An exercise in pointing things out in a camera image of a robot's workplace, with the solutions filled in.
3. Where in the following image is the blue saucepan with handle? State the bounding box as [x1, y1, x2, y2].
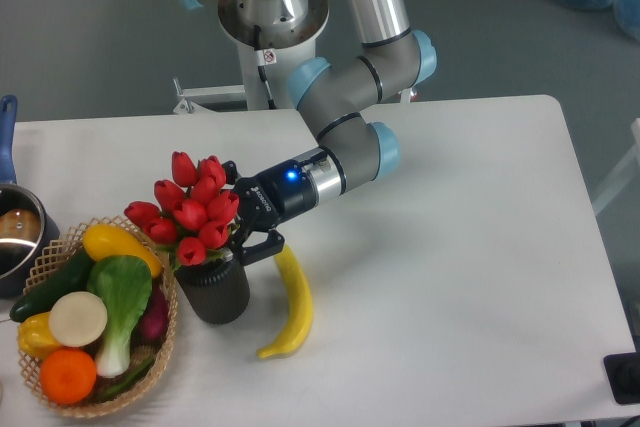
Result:
[1, 95, 59, 299]

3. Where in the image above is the woven wicker basket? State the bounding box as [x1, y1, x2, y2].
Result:
[18, 216, 178, 419]

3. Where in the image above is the orange fruit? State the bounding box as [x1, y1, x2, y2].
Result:
[39, 348, 97, 405]

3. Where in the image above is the green chili pepper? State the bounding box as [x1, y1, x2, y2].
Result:
[94, 356, 155, 403]

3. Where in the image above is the yellow squash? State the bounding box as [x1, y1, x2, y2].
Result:
[82, 224, 163, 278]

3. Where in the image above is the white frame at right edge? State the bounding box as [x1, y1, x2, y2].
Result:
[592, 118, 639, 216]

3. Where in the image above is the black device at table edge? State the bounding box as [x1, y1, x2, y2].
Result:
[603, 352, 639, 405]

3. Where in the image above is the purple red onion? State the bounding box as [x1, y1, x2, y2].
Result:
[138, 284, 169, 341]

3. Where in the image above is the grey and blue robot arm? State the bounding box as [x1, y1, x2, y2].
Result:
[180, 0, 437, 265]

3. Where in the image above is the yellow banana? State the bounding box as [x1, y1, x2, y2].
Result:
[256, 245, 314, 360]

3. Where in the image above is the green bok choy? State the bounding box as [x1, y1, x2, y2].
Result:
[87, 255, 152, 378]

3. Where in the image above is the red tulip bouquet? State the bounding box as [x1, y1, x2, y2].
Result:
[124, 151, 239, 270]

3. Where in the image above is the dark grey ribbed vase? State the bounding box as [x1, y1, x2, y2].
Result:
[175, 259, 250, 325]

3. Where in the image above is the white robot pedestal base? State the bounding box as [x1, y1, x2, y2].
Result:
[172, 0, 419, 115]

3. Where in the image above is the dark green cucumber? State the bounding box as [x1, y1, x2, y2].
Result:
[9, 247, 94, 323]

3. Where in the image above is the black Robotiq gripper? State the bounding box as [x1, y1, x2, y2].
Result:
[222, 159, 317, 266]

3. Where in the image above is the yellow bell pepper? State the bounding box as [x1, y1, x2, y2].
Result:
[18, 312, 62, 360]

